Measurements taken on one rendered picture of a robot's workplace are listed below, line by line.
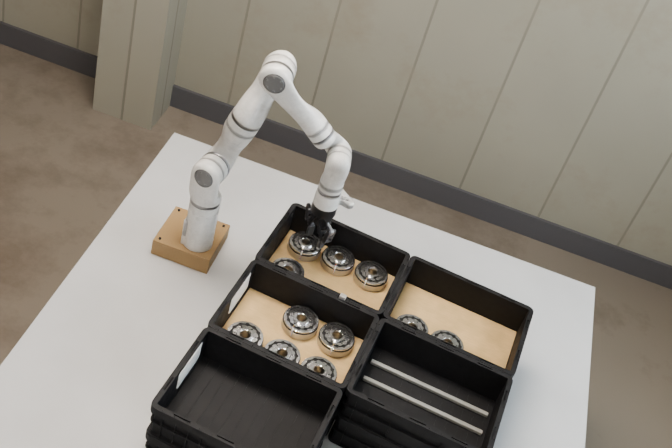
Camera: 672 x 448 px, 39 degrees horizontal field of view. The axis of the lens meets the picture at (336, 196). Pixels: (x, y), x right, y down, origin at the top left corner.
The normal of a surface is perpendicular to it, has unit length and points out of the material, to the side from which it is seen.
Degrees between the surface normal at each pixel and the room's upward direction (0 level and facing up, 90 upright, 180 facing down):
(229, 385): 0
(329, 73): 90
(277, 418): 0
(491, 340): 0
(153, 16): 90
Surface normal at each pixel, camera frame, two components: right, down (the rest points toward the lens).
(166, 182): 0.24, -0.74
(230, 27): -0.26, 0.57
